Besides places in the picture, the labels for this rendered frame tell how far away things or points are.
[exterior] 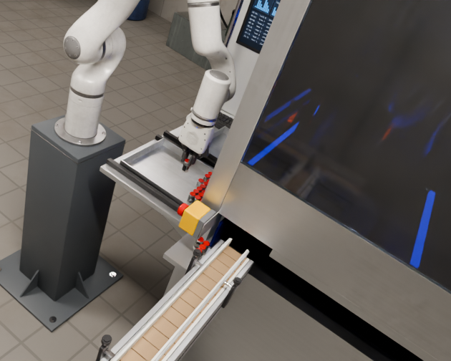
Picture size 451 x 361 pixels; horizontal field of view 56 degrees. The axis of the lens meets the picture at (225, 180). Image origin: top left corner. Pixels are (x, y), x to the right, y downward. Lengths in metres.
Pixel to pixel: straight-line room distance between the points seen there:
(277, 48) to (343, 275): 0.63
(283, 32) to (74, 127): 0.92
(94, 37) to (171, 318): 0.88
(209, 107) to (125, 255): 1.35
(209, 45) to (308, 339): 0.93
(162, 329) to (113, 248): 1.43
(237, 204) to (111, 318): 1.15
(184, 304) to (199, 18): 0.77
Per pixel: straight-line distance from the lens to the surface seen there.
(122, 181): 1.52
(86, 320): 2.20
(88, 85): 1.59
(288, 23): 1.05
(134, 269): 2.42
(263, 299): 1.40
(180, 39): 5.12
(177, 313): 1.13
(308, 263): 1.26
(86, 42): 1.48
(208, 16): 1.27
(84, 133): 1.69
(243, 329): 1.53
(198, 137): 1.38
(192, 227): 1.26
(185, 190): 1.56
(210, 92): 1.30
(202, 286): 1.21
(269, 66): 1.08
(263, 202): 1.21
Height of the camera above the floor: 1.83
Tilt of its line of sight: 34 degrees down
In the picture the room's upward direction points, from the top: 23 degrees clockwise
